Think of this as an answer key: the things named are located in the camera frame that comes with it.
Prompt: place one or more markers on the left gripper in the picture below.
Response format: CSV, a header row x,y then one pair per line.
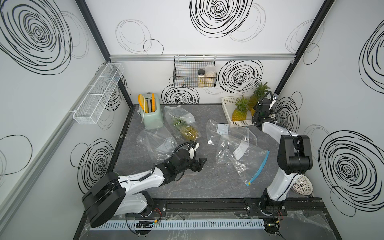
x,y
199,164

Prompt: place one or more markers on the orange toast slice right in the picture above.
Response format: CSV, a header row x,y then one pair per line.
x,y
153,101

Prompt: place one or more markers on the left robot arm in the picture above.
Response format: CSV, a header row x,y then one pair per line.
x,y
115,195

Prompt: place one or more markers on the white wire shelf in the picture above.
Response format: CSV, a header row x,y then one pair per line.
x,y
102,96

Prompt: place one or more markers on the mint green toaster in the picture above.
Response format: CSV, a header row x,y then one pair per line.
x,y
152,120

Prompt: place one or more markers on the white woven ball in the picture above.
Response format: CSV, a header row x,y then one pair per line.
x,y
302,185

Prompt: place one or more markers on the black wire basket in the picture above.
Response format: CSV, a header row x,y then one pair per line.
x,y
186,69

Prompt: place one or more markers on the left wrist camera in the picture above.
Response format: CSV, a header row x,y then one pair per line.
x,y
193,146

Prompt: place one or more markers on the white plastic basket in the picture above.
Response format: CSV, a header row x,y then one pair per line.
x,y
228,104

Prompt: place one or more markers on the white lid jar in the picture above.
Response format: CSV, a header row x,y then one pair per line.
x,y
210,76

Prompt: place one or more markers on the yellow toast slice left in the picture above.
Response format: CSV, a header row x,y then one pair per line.
x,y
143,103

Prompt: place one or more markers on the black lid spice jar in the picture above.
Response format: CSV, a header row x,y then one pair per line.
x,y
201,78

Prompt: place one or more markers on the grey cable duct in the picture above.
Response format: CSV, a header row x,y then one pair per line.
x,y
167,225

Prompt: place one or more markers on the zip-top bag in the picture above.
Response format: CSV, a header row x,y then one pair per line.
x,y
159,142
215,131
172,113
247,159

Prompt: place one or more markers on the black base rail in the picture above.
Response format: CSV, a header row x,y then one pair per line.
x,y
252,207

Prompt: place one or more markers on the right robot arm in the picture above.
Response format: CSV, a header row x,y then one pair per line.
x,y
294,155

